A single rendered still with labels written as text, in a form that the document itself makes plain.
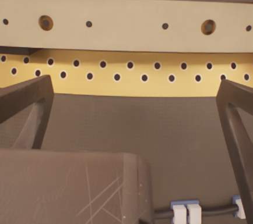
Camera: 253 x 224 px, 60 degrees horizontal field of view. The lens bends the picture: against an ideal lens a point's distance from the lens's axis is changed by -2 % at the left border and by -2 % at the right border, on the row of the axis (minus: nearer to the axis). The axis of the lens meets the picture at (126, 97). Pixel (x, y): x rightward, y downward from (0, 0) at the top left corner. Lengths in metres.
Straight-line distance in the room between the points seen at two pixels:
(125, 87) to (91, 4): 0.10
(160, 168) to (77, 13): 0.19
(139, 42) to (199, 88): 0.10
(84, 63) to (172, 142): 0.14
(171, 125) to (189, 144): 0.03
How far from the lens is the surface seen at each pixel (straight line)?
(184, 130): 0.28
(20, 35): 0.25
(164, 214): 0.29
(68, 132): 0.28
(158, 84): 0.27
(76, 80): 0.27
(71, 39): 0.23
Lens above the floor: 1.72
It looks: 27 degrees down
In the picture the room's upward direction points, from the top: 2 degrees clockwise
